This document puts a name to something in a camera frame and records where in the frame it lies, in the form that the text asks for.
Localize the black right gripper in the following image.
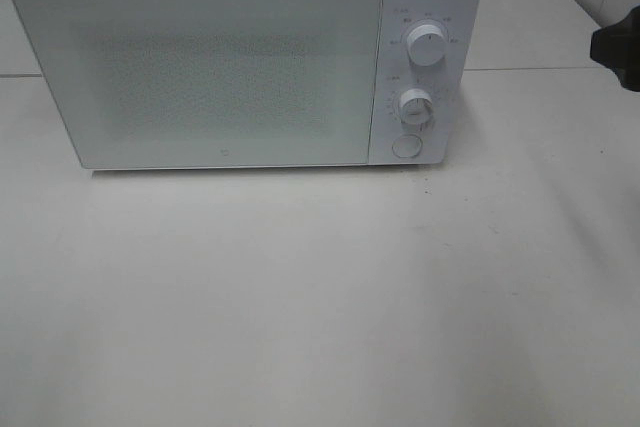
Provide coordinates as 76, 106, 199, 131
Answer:
590, 9, 640, 92

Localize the white microwave door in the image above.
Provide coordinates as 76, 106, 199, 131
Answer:
13, 0, 381, 170

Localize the white timer knob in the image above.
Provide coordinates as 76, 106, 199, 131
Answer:
397, 88, 433, 126

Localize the white door release button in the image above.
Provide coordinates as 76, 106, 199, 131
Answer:
392, 134, 423, 159

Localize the white power knob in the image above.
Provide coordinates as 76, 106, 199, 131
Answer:
405, 21, 448, 67

